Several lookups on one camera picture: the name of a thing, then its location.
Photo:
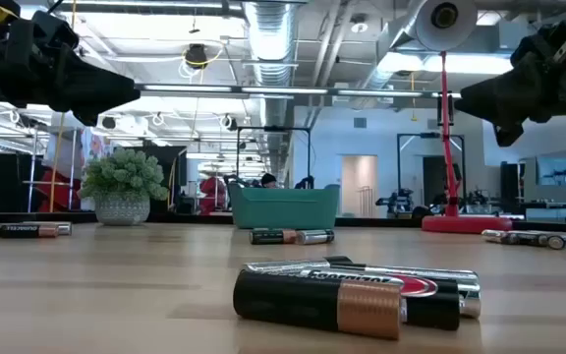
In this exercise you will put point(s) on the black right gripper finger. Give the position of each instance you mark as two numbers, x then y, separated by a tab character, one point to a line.
508	135
499	98

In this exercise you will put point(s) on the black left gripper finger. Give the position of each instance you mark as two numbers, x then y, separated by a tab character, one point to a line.
86	117
101	93

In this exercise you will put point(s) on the green plastic bin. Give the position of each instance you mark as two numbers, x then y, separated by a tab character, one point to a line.
283	209

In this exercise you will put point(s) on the green succulent in patterned pot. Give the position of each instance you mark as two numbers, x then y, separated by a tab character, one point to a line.
122	187

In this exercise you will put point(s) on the red background structure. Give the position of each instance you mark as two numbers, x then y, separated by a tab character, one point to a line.
62	194

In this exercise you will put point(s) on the red desk lamp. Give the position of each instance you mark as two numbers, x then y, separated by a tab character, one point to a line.
465	224

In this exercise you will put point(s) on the rig light bar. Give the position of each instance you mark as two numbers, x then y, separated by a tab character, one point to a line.
283	90

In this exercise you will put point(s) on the person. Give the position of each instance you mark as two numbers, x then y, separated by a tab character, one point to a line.
268	180

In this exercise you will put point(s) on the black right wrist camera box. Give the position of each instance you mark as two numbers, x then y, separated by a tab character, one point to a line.
533	49

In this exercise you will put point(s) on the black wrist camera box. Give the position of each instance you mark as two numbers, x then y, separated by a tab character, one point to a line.
57	32
533	49

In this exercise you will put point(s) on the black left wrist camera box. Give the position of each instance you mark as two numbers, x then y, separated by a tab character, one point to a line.
57	32

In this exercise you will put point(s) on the wall monitor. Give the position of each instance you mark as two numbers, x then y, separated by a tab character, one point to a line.
555	171

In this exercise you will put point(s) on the black tube stand frame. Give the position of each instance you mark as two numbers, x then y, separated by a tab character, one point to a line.
423	135

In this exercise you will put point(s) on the black overhead camera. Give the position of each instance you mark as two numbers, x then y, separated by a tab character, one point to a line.
196	55

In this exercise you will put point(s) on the black aluminium table frame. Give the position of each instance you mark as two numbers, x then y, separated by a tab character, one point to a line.
17	218

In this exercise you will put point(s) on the silver ventilation duct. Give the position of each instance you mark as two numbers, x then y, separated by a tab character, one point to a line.
270	44

